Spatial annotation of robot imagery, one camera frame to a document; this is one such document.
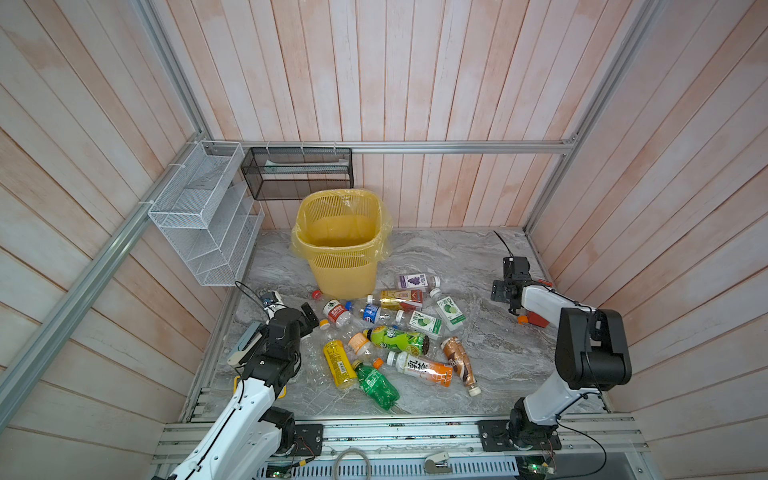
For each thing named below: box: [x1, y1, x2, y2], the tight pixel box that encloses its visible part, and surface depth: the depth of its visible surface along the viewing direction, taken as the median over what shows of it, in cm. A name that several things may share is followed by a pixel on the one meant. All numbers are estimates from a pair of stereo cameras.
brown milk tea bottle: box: [441, 336, 481, 397], surface depth 83 cm
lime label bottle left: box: [395, 309, 443, 336], surface depth 92 cm
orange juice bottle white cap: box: [386, 350, 453, 387], surface depth 83 cm
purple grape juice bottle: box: [398, 273, 441, 289], surface depth 103 cm
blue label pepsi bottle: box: [362, 295, 397, 328], surface depth 94 cm
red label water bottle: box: [311, 289, 352, 328], surface depth 92 cm
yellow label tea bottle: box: [323, 340, 357, 388], surface depth 83 cm
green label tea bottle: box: [363, 326, 430, 356], surface depth 85 cm
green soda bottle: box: [352, 360, 400, 411], surface depth 81 cm
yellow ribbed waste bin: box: [291, 188, 393, 300], surface depth 92 cm
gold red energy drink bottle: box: [379, 289, 423, 310], surface depth 95 cm
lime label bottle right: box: [429, 288, 466, 332], surface depth 95 cm
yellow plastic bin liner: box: [290, 189, 393, 265], surface depth 92 cm
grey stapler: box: [424, 451, 453, 475], surface depth 71 cm
